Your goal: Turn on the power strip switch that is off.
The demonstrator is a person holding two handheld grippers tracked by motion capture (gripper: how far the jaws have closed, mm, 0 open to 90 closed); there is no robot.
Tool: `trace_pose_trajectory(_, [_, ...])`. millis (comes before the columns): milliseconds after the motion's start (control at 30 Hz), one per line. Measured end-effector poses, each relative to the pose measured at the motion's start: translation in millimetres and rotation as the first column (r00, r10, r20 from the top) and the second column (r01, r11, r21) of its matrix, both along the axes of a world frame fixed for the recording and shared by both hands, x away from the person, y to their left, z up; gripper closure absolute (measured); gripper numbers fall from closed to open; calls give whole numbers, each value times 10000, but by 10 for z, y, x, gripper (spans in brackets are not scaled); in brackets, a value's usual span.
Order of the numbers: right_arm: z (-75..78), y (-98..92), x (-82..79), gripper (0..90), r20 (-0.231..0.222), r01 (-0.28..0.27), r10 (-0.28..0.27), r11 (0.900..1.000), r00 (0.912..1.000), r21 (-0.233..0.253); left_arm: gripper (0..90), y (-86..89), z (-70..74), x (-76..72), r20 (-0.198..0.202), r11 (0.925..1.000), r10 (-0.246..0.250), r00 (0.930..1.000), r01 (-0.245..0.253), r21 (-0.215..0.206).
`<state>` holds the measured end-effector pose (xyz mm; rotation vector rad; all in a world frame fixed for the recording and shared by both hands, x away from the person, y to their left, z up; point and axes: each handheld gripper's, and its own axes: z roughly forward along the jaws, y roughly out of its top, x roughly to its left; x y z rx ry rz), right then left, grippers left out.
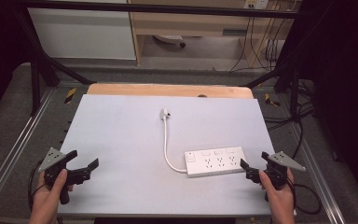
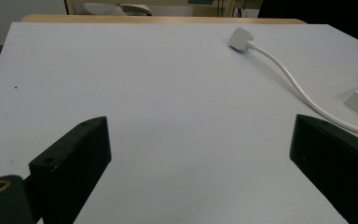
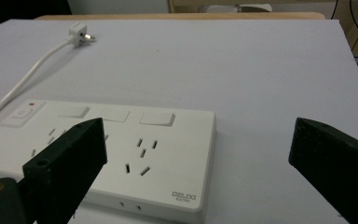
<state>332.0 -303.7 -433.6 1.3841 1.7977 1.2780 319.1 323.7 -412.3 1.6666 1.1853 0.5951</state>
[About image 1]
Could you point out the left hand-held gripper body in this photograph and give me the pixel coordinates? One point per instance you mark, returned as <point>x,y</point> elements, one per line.
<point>53,168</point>

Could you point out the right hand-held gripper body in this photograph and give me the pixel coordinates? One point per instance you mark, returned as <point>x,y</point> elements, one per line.
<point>278,172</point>

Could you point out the person's right hand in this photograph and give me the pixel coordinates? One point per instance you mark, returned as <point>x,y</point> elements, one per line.
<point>281,205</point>

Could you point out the person's left hand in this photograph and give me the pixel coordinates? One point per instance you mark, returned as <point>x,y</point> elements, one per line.
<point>45,202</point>

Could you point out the white power strip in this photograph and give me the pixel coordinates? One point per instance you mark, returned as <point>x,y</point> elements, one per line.
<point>214,161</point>

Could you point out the yellow black tape strip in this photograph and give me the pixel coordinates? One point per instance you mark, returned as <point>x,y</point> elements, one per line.
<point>271,100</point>
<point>70,95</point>

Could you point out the white plug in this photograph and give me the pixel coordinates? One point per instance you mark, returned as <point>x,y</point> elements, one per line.
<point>164,114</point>

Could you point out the wooden table board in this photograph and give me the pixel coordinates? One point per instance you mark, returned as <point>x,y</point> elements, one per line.
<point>167,90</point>

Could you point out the white cabinet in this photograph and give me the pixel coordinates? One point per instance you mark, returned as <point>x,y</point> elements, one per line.
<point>80,34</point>

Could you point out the white device under desk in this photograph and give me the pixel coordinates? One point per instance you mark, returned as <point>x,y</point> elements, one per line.
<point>169,39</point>

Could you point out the aluminium rail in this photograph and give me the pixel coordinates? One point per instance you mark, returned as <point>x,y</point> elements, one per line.
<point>320,174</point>
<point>15,146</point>

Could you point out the black metal frame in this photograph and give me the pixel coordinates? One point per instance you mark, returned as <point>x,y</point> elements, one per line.
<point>35,77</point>

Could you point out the white wall socket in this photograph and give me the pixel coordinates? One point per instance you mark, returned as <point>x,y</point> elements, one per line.
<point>256,3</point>

